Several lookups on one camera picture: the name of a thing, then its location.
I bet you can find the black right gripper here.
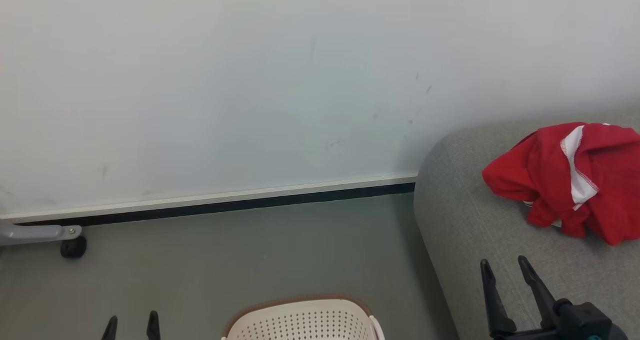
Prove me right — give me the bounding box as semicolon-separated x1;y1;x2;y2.
480;256;629;340

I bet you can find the red garment with white stripe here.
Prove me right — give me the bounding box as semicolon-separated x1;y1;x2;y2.
537;122;640;246

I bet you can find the grey fabric sofa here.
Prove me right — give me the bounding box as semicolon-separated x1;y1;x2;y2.
413;111;640;340

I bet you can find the black caster wheel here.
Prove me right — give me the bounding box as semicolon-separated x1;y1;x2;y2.
60;236;88;259

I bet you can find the grey metal stand leg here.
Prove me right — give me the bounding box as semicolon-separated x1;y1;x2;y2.
0;223;83;247

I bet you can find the white and black baseboard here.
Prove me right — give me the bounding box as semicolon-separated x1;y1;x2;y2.
0;173;418;227

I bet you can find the cream perforated laundry basket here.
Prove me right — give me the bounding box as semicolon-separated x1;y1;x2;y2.
221;294;386;340

